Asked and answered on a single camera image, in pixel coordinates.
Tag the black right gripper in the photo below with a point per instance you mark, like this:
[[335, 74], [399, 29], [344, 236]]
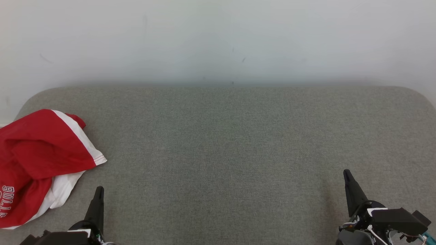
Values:
[[369, 206]]

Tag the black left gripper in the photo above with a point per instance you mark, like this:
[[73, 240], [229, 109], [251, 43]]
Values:
[[87, 227]]

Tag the red and white basketball jersey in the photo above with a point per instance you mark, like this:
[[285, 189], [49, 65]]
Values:
[[64, 187]]

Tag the red shorts with white stripe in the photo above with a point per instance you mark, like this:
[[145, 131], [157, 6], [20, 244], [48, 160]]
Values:
[[41, 143]]

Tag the grey fabric sofa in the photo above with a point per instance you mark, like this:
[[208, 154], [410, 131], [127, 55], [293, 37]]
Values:
[[224, 153]]

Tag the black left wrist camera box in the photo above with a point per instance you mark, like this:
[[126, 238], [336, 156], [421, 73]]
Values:
[[58, 238]]

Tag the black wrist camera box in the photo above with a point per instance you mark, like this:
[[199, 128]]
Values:
[[398, 219], [58, 238]]

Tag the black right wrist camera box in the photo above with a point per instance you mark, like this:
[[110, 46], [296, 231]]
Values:
[[398, 219]]

